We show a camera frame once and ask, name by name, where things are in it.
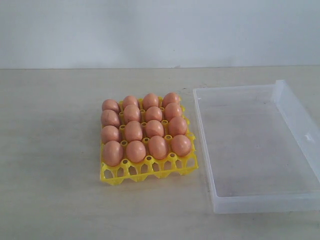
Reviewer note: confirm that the brown egg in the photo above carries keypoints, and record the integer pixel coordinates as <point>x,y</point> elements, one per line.
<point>177,126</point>
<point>153,113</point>
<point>181,145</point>
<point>136,151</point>
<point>110,133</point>
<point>131,113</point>
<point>172,110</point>
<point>110,118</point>
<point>133,131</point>
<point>154,128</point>
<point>112,153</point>
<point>158,147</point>

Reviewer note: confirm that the yellow plastic egg tray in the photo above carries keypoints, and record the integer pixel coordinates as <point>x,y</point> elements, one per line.
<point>172,163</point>

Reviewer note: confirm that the brown egg packed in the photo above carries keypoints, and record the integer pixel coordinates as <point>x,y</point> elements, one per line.
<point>150,100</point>
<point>171,97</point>
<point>130,100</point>
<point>111,104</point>

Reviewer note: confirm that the clear plastic container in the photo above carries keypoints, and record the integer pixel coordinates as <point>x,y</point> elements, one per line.
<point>260,147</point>

